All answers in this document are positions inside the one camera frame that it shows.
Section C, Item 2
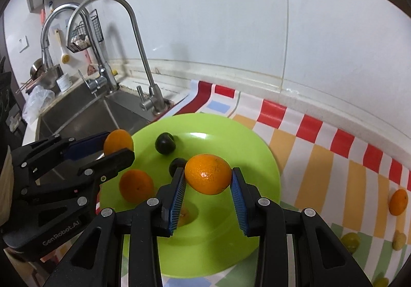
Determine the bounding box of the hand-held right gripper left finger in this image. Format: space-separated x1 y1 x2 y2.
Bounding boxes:
42 167 187 287

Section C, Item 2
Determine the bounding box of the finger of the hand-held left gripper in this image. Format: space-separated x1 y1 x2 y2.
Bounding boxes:
19 149 135 201
11 132 111 178

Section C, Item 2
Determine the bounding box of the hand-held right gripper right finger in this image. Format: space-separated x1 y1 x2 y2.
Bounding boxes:
231 167 375 287

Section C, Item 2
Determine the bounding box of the dark purple plum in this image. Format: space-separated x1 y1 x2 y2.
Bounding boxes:
169 157 188 177
155 133 176 155

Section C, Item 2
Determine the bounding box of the large orange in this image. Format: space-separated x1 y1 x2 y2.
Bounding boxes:
184 154 232 195

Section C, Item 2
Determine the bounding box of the green plate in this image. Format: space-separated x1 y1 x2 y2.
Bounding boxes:
96 113 281 277

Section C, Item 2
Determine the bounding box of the stainless steel sink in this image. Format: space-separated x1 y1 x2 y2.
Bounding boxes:
35 81 155 185

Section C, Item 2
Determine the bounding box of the clear plastic bag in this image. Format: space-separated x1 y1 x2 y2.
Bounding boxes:
22 85 55 125

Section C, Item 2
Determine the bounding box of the small white cup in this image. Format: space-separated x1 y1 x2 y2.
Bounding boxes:
57 73 74 92

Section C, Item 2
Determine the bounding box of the large chrome kitchen faucet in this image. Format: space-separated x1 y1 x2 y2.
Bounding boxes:
40 3 119 95

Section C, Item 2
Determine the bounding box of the steel bowl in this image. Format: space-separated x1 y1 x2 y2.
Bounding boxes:
30 57 63 88

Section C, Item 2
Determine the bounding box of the striped colourful tablecloth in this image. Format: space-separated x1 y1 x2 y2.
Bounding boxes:
119 79 411 287

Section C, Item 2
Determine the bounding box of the slim gooseneck faucet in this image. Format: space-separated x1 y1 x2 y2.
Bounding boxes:
66 0 169 115

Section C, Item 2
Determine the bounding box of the white dish brush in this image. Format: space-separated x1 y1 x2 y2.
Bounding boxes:
53 30 73 66

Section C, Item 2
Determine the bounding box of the small pale yellow fruit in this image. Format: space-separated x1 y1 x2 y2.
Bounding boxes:
392 232 407 249

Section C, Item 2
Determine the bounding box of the black wire basket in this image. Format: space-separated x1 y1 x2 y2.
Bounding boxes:
67 9 104 53

